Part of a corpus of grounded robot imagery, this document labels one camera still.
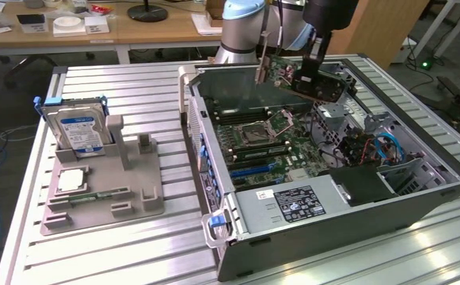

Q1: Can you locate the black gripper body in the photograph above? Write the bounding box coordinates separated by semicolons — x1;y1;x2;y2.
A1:
303;0;360;32

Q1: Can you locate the graphics card with black fan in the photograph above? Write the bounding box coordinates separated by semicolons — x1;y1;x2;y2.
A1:
255;29;352;104

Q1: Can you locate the wooden cabinet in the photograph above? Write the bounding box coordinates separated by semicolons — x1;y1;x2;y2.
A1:
307;0;431;68

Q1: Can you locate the metal disk bay cage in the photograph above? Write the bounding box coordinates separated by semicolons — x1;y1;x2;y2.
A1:
312;94;368;131

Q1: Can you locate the metal socket cover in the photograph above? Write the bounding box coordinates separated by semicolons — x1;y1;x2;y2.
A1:
267;109;296;134

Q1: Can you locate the CPU socket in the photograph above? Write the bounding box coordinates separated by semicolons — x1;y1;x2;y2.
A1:
240;121;272;146

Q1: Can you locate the black RAM stick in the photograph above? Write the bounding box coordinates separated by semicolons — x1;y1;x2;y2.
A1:
234;142;290;162

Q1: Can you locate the green motherboard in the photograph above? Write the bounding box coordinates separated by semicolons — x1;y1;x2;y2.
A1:
206;99;330;191

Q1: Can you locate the stack of white papers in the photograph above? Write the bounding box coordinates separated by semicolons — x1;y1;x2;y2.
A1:
192;13;226;36

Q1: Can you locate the blue expansion slot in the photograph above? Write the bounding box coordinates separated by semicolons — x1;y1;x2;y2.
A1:
230;164;278;179

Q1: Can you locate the black plastic air shroud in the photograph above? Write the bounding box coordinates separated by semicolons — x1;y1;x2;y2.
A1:
330;164;399;207

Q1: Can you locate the empty metal disk bay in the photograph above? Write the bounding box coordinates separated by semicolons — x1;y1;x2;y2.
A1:
375;159;452;197

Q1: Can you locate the grey power supply unit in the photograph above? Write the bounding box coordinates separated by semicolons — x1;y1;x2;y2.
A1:
234;175;352;235

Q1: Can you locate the black round lamp base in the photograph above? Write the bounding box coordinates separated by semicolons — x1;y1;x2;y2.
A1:
127;0;170;23

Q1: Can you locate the open black PC case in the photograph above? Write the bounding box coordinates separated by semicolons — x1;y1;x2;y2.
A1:
178;58;460;282

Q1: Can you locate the small white labelled box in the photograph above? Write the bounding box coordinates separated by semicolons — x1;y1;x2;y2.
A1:
84;16;110;34

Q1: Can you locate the hard disk with blue label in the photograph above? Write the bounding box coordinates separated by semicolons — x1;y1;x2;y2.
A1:
42;100;108;158

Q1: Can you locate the white square block round dish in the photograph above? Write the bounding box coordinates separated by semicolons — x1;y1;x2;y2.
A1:
52;16;88;38

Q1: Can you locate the blue disk caddy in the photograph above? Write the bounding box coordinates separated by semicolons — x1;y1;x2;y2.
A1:
34;94;111;120

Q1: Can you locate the green RAM stick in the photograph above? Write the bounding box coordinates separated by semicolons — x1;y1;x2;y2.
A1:
70;191;116;203

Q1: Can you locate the grey parts rack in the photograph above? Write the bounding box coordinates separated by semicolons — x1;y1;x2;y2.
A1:
40;114;167;237

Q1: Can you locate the silver CPU chip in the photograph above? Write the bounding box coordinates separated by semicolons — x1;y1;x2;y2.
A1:
58;170;87;192

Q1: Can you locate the white box with black top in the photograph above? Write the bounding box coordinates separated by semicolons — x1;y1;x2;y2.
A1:
16;14;50;34

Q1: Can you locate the wooden desk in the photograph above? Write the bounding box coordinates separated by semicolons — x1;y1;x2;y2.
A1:
0;0;334;57

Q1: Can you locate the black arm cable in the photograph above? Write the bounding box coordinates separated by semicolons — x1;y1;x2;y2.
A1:
274;0;286;58

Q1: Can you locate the blue wire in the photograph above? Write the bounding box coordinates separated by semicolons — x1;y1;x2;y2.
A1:
374;135;406;164

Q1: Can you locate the grey case handle blue latch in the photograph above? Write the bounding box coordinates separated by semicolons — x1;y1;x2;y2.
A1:
200;209;238;249

